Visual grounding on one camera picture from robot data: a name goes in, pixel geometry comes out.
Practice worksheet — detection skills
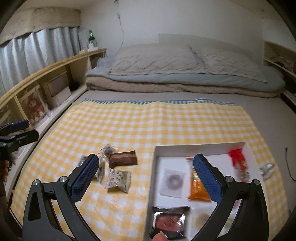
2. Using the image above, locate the left beige pillow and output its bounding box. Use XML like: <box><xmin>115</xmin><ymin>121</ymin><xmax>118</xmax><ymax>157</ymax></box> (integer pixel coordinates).
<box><xmin>109</xmin><ymin>43</ymin><xmax>207</xmax><ymax>75</ymax></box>

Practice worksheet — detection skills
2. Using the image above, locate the right beige pillow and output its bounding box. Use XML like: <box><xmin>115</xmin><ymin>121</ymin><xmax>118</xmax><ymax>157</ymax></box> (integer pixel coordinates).
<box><xmin>194</xmin><ymin>47</ymin><xmax>267</xmax><ymax>83</ymax></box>

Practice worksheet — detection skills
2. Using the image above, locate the brown snack packet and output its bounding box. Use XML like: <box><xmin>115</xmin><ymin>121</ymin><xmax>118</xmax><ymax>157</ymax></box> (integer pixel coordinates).
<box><xmin>108</xmin><ymin>150</ymin><xmax>137</xmax><ymax>169</ymax></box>

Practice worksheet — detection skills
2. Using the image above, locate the grey curtain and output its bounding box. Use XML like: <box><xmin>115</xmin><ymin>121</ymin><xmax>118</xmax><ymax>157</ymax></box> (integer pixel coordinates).
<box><xmin>1</xmin><ymin>27</ymin><xmax>80</xmax><ymax>96</ymax></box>

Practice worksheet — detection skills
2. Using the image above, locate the red long snack packet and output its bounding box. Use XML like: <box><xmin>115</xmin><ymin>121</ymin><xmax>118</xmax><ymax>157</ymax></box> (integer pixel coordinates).
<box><xmin>228</xmin><ymin>148</ymin><xmax>250</xmax><ymax>183</ymax></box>

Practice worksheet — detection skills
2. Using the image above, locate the person's right hand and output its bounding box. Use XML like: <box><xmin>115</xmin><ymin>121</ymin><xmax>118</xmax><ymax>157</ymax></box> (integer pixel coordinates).
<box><xmin>152</xmin><ymin>232</ymin><xmax>168</xmax><ymax>241</ymax></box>

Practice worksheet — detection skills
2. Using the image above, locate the wooden bedside shelf unit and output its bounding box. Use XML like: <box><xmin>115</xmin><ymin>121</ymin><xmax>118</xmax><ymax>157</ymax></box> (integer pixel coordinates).
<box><xmin>1</xmin><ymin>48</ymin><xmax>106</xmax><ymax>136</ymax></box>

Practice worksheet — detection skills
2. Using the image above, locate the white seaweed snack packet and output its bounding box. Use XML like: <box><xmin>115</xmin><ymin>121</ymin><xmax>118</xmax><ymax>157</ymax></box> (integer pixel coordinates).
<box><xmin>105</xmin><ymin>169</ymin><xmax>132</xmax><ymax>193</ymax></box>

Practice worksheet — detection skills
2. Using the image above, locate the orange snack bar packet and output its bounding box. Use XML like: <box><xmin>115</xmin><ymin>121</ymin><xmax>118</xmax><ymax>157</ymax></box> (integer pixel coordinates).
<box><xmin>186</xmin><ymin>157</ymin><xmax>211</xmax><ymax>201</ymax></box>

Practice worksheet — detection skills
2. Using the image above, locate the beige pillow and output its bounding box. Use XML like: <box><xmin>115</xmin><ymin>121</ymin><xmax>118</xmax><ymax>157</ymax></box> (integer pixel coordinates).
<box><xmin>194</xmin><ymin>47</ymin><xmax>267</xmax><ymax>83</ymax></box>
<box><xmin>109</xmin><ymin>43</ymin><xmax>207</xmax><ymax>75</ymax></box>

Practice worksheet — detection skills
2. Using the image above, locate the yellow checkered mat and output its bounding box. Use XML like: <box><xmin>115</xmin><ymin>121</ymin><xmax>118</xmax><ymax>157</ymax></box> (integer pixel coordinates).
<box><xmin>10</xmin><ymin>98</ymin><xmax>290</xmax><ymax>241</ymax></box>

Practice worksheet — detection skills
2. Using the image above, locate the crumpled clear plastic wrapper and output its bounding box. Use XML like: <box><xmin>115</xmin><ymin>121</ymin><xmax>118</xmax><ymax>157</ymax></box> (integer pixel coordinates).
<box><xmin>259</xmin><ymin>163</ymin><xmax>275</xmax><ymax>181</ymax></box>

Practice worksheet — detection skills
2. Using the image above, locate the clear purple ring cookie packet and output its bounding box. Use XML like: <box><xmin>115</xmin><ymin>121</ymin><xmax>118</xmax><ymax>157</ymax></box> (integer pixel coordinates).
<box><xmin>159</xmin><ymin>168</ymin><xmax>185</xmax><ymax>198</ymax></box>

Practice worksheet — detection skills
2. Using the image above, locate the small clear dark candy packet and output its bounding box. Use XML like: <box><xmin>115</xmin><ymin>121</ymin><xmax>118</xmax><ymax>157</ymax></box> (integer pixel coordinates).
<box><xmin>98</xmin><ymin>144</ymin><xmax>118</xmax><ymax>159</ymax></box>

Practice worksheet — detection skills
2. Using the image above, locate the dark red mooncake packet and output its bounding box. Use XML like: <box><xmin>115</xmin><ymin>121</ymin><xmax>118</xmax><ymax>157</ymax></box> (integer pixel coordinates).
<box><xmin>149</xmin><ymin>206</ymin><xmax>190</xmax><ymax>240</ymax></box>

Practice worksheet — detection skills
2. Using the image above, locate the black cable on bed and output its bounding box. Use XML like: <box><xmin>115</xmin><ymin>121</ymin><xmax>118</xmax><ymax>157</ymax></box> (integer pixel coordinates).
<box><xmin>284</xmin><ymin>147</ymin><xmax>296</xmax><ymax>182</ymax></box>

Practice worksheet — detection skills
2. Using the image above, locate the white boxed mooncake packet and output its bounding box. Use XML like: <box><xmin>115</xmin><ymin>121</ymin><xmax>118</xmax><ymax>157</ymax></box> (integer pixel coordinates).
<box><xmin>77</xmin><ymin>154</ymin><xmax>105</xmax><ymax>184</ymax></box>

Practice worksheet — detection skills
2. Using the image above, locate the clear beige ring cookie packet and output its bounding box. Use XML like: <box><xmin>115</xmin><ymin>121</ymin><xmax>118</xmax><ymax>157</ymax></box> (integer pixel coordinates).
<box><xmin>188</xmin><ymin>206</ymin><xmax>214</xmax><ymax>240</ymax></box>

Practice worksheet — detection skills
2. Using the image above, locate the green glass bottle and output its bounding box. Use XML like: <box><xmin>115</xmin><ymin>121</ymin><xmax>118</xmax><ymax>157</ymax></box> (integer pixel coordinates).
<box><xmin>89</xmin><ymin>30</ymin><xmax>97</xmax><ymax>48</ymax></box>

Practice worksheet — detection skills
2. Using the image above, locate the grey blue duvet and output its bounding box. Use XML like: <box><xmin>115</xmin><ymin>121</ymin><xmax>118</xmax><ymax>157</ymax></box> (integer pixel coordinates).
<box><xmin>85</xmin><ymin>57</ymin><xmax>285</xmax><ymax>93</ymax></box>

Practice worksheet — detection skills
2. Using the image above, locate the beige folded blanket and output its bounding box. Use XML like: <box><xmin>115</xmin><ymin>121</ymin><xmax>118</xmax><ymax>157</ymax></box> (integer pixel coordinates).
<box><xmin>86</xmin><ymin>76</ymin><xmax>284</xmax><ymax>98</ymax></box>

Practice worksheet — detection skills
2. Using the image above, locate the person's left hand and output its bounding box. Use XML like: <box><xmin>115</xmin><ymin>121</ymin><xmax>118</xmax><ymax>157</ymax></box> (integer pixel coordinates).
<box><xmin>0</xmin><ymin>161</ymin><xmax>9</xmax><ymax>197</ymax></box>

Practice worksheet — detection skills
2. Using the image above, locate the white box on shelf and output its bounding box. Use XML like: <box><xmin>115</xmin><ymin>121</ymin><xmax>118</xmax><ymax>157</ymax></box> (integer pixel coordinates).
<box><xmin>43</xmin><ymin>72</ymin><xmax>71</xmax><ymax>109</ymax></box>

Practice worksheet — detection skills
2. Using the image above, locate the beige printed valance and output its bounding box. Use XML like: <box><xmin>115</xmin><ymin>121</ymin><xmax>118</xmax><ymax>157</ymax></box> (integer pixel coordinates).
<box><xmin>1</xmin><ymin>6</ymin><xmax>80</xmax><ymax>44</ymax></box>

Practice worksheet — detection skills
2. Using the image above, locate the white cardboard tray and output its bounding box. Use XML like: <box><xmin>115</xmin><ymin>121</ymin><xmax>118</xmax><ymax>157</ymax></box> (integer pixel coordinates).
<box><xmin>144</xmin><ymin>143</ymin><xmax>269</xmax><ymax>240</ymax></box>

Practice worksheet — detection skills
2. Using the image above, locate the white hanging cable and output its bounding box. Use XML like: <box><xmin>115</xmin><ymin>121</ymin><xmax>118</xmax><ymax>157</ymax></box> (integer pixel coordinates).
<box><xmin>113</xmin><ymin>0</ymin><xmax>125</xmax><ymax>50</ymax></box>

